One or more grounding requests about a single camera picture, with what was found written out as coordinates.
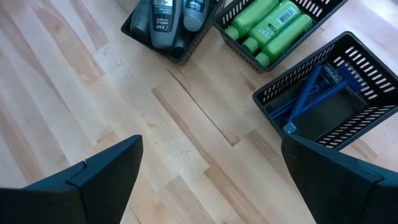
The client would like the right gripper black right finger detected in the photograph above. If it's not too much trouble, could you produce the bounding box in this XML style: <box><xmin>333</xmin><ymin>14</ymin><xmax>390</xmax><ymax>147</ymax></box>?
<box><xmin>280</xmin><ymin>133</ymin><xmax>398</xmax><ymax>224</ymax></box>

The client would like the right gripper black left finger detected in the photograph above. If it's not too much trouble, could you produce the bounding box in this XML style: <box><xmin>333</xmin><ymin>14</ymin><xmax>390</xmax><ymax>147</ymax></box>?
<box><xmin>0</xmin><ymin>134</ymin><xmax>144</xmax><ymax>224</ymax></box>

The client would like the black slotted plastic basket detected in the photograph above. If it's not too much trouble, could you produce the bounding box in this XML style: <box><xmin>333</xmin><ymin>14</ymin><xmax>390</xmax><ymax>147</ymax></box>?
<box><xmin>252</xmin><ymin>30</ymin><xmax>398</xmax><ymax>151</ymax></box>
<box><xmin>120</xmin><ymin>0</ymin><xmax>226</xmax><ymax>65</ymax></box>
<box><xmin>213</xmin><ymin>0</ymin><xmax>348</xmax><ymax>74</ymax></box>

